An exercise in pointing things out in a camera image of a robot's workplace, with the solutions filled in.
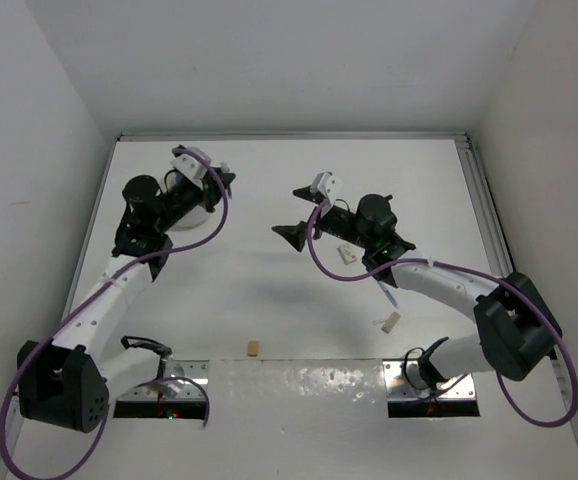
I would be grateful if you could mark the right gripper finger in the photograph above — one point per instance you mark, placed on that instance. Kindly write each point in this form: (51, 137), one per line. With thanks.
(295, 235)
(306, 194)

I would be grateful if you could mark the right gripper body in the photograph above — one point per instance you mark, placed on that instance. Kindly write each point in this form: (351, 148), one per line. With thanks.
(340, 222)

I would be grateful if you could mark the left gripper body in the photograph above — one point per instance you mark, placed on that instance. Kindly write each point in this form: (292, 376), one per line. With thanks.
(182, 199)

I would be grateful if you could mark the beige eraser block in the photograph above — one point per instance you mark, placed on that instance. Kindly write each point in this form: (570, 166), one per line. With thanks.
(388, 325)

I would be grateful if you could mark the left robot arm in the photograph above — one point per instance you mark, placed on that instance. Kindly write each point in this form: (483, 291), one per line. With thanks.
(64, 380)

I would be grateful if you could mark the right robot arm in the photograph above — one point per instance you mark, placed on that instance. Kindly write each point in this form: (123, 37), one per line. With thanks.
(515, 329)

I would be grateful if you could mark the white round divided container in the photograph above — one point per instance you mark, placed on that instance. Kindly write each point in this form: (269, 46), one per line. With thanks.
(196, 217)

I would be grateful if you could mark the staples box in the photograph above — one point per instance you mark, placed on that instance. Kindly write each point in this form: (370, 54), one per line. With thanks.
(347, 254)

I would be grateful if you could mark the blue ballpoint pen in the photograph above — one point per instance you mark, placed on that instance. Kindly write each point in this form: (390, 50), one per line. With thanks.
(385, 289)

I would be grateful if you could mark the small yellow eraser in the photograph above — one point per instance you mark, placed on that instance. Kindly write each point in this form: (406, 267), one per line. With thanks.
(253, 348)

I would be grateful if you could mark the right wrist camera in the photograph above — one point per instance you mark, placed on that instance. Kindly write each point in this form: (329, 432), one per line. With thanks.
(328, 186)

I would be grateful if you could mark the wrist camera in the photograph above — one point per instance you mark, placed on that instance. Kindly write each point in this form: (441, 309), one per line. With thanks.
(328, 186)
(192, 163)

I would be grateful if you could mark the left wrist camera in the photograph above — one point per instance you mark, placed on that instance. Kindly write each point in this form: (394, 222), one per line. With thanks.
(192, 163)

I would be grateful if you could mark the left base plate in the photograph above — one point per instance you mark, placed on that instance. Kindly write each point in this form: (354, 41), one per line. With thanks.
(182, 389)

